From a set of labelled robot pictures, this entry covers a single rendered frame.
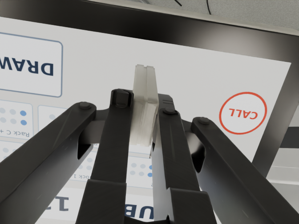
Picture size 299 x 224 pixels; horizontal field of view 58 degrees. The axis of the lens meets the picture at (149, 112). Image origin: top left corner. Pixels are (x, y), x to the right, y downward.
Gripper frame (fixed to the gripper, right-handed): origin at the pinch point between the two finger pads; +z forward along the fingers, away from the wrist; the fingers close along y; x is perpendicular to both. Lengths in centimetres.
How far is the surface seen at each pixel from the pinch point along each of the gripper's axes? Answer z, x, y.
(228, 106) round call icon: 3.5, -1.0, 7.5
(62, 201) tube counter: 3.5, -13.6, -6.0
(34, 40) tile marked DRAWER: 3.5, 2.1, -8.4
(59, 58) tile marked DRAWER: 3.5, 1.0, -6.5
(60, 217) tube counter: 3.5, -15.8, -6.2
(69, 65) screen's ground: 3.5, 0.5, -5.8
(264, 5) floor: 153, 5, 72
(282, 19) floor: 160, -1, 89
